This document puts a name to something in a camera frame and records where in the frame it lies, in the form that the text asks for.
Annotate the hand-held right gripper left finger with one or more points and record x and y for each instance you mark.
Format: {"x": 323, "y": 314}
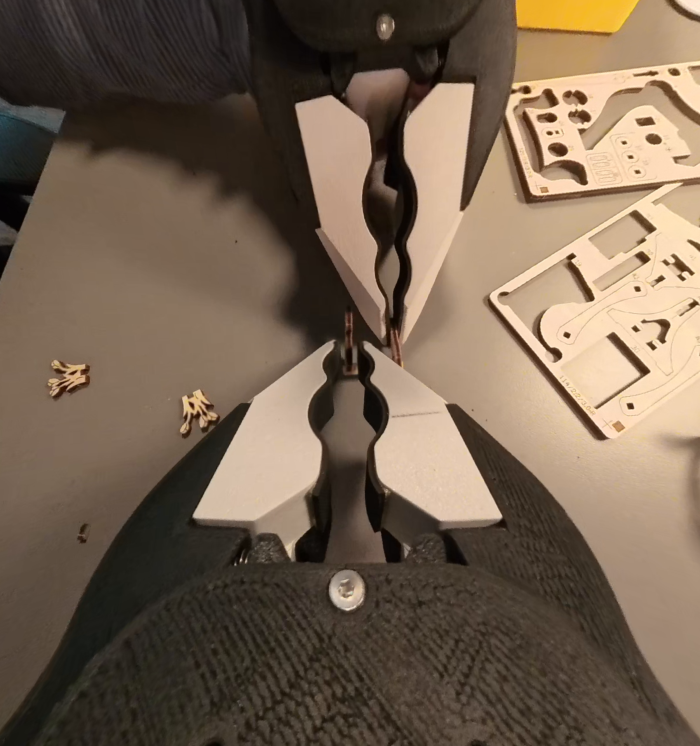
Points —
{"x": 257, "y": 466}

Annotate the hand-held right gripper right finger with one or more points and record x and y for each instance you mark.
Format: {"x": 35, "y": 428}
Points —
{"x": 437, "y": 466}

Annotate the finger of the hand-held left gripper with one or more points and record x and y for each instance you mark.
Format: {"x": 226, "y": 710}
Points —
{"x": 440, "y": 163}
{"x": 338, "y": 175}

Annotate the toothed wooden model part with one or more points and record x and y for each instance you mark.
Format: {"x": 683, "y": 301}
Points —
{"x": 350, "y": 344}

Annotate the wooden tulip piece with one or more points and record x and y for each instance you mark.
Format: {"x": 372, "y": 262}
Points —
{"x": 198, "y": 411}
{"x": 70, "y": 377}

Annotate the wooden part sheet round holes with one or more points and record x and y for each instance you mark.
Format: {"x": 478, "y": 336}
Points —
{"x": 565, "y": 175}

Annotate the wooden part sheet square windows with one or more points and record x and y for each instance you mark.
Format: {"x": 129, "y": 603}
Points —
{"x": 565, "y": 379}

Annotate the tiny wooden chip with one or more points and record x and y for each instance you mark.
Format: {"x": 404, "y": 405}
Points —
{"x": 83, "y": 533}

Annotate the yellow plastic bin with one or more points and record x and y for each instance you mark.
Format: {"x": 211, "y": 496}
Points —
{"x": 577, "y": 14}

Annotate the teal chair seat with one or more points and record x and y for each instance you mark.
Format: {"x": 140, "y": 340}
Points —
{"x": 12, "y": 134}

